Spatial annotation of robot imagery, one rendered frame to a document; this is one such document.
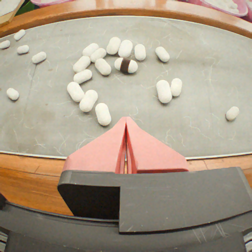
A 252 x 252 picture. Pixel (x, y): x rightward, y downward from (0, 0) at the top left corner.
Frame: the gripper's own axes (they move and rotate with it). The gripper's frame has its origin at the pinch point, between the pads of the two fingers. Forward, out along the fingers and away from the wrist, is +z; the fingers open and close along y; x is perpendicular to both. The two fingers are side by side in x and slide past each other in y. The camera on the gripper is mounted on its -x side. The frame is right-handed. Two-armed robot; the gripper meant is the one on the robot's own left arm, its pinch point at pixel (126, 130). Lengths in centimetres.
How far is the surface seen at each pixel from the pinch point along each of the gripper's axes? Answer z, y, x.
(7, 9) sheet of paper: 33, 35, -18
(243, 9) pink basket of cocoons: 39, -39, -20
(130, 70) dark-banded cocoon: 15.4, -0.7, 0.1
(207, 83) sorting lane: 15.9, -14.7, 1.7
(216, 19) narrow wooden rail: 27.5, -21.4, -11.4
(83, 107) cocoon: 10.3, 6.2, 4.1
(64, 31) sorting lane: 25.7, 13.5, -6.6
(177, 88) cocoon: 12.9, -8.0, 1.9
